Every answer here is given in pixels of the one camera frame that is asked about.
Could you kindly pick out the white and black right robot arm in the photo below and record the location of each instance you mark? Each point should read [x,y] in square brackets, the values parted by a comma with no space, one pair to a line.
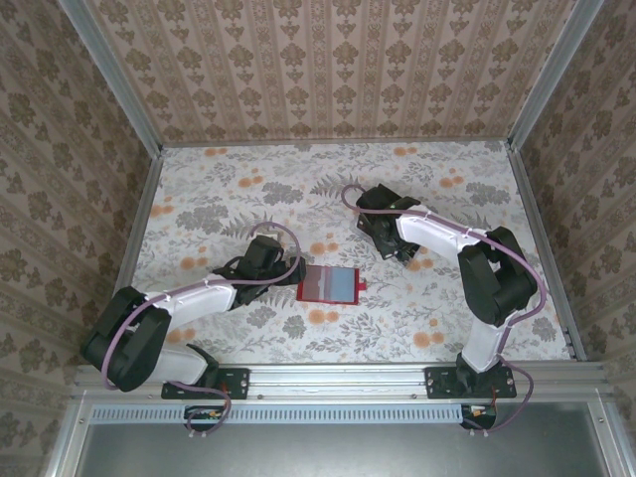
[432,231]

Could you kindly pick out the aluminium table edge rail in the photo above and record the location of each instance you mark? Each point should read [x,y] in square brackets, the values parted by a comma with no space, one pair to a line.
[138,223]
[544,248]

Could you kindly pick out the small black connector board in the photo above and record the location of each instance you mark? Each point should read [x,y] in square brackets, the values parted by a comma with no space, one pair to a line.
[204,413]
[479,413]

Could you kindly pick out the long aluminium base rail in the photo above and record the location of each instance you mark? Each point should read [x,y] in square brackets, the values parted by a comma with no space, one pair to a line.
[338,380]

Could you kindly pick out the red leather card holder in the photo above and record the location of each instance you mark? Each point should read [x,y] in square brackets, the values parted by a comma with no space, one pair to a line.
[328,285]

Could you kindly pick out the floral patterned table cover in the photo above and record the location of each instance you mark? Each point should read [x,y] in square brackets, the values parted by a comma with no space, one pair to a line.
[223,174]

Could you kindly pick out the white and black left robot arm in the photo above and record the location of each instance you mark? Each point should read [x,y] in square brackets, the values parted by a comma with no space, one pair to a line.
[199,300]

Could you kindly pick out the grey metal panel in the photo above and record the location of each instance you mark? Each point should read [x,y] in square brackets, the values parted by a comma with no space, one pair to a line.
[348,452]

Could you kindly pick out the aluminium frame post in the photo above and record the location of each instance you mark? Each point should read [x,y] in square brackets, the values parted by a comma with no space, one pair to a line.
[553,74]
[115,79]

